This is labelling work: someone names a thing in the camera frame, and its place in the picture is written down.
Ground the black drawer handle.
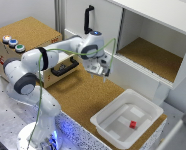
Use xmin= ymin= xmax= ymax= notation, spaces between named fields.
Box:
xmin=50 ymin=56 xmax=80 ymax=78

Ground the blue button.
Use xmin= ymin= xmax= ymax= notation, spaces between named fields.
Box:
xmin=8 ymin=38 xmax=19 ymax=48

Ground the pink block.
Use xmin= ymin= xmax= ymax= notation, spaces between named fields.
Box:
xmin=129 ymin=120 xmax=138 ymax=130

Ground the black door handle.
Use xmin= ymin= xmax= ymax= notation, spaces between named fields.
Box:
xmin=83 ymin=4 xmax=96 ymax=36

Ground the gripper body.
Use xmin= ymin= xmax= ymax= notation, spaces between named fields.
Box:
xmin=85 ymin=59 xmax=112 ymax=77

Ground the green cable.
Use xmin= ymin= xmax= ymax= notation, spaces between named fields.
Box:
xmin=26 ymin=37 xmax=118 ymax=150

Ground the green button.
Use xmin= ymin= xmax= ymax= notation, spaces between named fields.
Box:
xmin=14 ymin=43 xmax=27 ymax=54

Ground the white cabinet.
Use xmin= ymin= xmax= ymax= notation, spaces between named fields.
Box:
xmin=61 ymin=0 xmax=186 ymax=108

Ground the red button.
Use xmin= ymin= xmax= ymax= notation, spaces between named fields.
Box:
xmin=1 ymin=34 xmax=12 ymax=45

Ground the white plastic box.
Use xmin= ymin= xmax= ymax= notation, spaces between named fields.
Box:
xmin=89 ymin=88 xmax=165 ymax=150

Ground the white sliding door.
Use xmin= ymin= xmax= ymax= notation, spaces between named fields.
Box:
xmin=64 ymin=0 xmax=125 ymax=52

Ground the wooden drawer box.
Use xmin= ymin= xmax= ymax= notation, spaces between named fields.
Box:
xmin=0 ymin=16 xmax=82 ymax=90

